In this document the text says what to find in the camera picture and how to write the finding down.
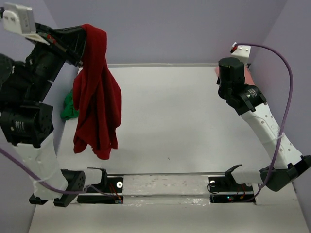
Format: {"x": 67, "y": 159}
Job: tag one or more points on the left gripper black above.
{"x": 71, "y": 41}

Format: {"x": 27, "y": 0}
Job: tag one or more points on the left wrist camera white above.
{"x": 18, "y": 19}

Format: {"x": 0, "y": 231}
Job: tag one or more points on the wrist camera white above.
{"x": 18, "y": 19}
{"x": 241, "y": 52}

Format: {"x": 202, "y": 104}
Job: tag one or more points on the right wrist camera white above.
{"x": 241, "y": 52}

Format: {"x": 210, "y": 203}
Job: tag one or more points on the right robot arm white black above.
{"x": 251, "y": 105}

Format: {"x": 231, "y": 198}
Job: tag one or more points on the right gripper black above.
{"x": 218, "y": 81}

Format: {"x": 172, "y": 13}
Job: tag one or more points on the green t shirt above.
{"x": 69, "y": 112}

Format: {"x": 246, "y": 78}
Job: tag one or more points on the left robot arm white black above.
{"x": 26, "y": 120}

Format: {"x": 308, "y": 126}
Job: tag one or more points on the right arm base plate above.
{"x": 224, "y": 191}

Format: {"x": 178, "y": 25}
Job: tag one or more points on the pink folded t shirt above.
{"x": 247, "y": 74}

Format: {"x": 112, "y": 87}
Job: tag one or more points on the red t shirt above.
{"x": 97, "y": 97}

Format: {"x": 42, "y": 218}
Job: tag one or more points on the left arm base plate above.
{"x": 110, "y": 193}

